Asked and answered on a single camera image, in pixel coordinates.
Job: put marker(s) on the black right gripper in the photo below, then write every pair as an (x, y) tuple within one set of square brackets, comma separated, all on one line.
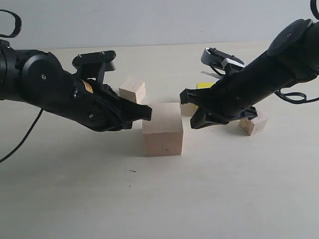
[(230, 98)]

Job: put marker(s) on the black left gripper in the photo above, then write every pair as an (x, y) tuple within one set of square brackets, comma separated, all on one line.
[(97, 107)]

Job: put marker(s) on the yellow cube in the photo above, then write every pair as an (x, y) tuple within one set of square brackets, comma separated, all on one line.
[(204, 85)]

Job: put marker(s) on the large wooden cube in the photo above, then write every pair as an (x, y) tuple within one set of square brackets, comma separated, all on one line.
[(163, 134)]

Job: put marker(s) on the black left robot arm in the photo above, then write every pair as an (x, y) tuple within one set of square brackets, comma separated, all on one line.
[(37, 78)]

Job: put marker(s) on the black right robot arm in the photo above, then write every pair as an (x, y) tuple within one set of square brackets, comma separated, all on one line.
[(292, 58)]

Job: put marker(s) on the medium wooden cube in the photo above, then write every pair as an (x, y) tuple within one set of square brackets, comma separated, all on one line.
[(133, 90)]

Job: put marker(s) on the small wooden cube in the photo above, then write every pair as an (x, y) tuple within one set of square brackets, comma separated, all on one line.
[(255, 125)]

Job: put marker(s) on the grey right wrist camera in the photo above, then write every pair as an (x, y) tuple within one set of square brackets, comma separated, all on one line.
[(221, 62)]

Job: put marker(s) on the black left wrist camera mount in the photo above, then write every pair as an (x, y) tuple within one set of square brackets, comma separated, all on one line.
[(94, 65)]

